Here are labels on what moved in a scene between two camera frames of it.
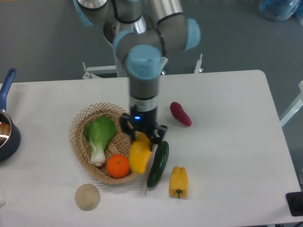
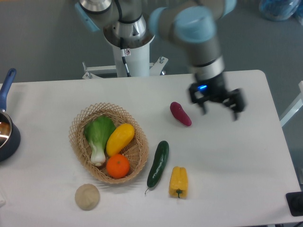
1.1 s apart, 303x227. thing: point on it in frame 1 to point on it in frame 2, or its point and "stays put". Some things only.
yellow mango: x=140 y=153 to x=119 y=137
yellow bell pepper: x=178 y=182 stays put
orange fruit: x=118 y=166 stays put
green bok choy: x=99 y=130 stays put
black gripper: x=142 y=121 to x=215 y=89
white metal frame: x=296 y=105 stays put
